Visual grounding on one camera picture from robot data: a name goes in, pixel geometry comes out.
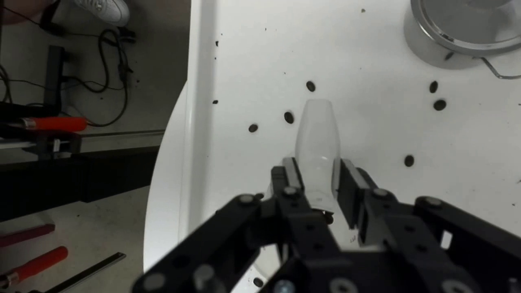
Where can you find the black flat bar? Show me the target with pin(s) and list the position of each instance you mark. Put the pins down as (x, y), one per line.
(92, 270)

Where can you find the white sneaker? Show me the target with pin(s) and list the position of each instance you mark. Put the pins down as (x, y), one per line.
(103, 11)

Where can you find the black metal frame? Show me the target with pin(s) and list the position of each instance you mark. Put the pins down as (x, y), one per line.
(66, 180)

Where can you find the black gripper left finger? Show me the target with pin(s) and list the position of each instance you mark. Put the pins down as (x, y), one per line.
(287, 190)

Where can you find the clear plastic test tube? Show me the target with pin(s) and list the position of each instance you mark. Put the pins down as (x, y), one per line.
(318, 136)

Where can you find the dark coffee bean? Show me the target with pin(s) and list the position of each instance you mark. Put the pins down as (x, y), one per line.
(253, 128)
(434, 87)
(440, 105)
(289, 117)
(310, 86)
(409, 161)

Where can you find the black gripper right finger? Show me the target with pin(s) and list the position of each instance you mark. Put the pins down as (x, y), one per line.
(375, 217)

